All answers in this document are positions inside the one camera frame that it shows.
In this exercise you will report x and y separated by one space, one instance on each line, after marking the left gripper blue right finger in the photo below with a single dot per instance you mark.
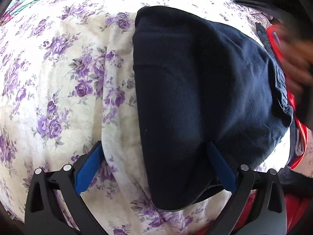
223 170

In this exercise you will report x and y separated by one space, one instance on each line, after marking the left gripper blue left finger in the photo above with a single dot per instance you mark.
86 167

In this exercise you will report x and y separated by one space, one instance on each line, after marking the navy blue pants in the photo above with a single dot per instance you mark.
202 84

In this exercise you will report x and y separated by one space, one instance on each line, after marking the person's right hand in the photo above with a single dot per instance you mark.
297 61

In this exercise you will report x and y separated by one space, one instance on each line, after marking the purple floral bed sheet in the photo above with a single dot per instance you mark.
67 82

